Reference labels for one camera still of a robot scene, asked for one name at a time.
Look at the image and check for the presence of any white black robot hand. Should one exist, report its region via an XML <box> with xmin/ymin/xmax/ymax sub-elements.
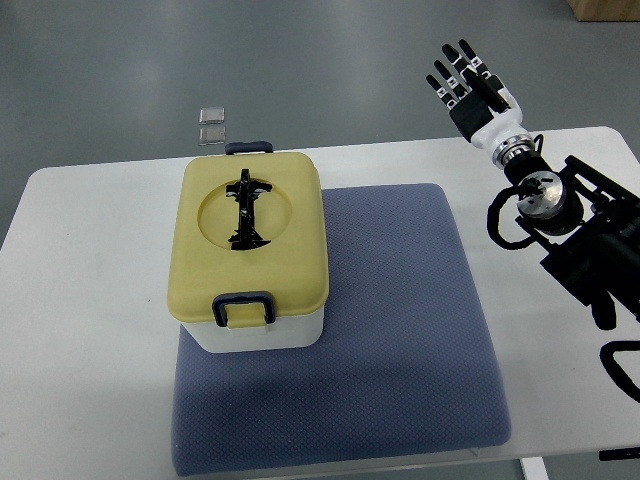
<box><xmin>426</xmin><ymin>39</ymin><xmax>534</xmax><ymax>158</ymax></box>

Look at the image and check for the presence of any yellow box lid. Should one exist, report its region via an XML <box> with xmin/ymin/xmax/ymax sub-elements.
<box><xmin>167</xmin><ymin>152</ymin><xmax>329</xmax><ymax>328</ymax></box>

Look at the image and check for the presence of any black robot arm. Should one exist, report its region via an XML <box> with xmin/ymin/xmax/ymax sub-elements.
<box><xmin>487</xmin><ymin>135</ymin><xmax>639</xmax><ymax>330</ymax></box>

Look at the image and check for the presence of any white storage box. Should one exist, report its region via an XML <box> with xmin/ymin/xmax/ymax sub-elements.
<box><xmin>182</xmin><ymin>303</ymin><xmax>324</xmax><ymax>353</ymax></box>

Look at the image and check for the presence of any wooden furniture corner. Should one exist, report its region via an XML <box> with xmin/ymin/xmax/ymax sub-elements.
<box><xmin>567</xmin><ymin>0</ymin><xmax>639</xmax><ymax>22</ymax></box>

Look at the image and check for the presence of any blue fabric cushion mat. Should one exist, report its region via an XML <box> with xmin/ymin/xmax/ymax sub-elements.
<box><xmin>172</xmin><ymin>184</ymin><xmax>511</xmax><ymax>476</ymax></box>

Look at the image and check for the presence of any upper metal floor plate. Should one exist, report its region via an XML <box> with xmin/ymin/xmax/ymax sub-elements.
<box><xmin>199</xmin><ymin>106</ymin><xmax>225</xmax><ymax>125</ymax></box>

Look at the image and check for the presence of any white table leg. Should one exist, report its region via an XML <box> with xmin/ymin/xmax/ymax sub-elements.
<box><xmin>520</xmin><ymin>457</ymin><xmax>550</xmax><ymax>480</ymax></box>

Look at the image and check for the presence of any black cable loop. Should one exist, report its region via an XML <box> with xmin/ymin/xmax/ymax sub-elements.
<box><xmin>599</xmin><ymin>341</ymin><xmax>640</xmax><ymax>402</ymax></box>

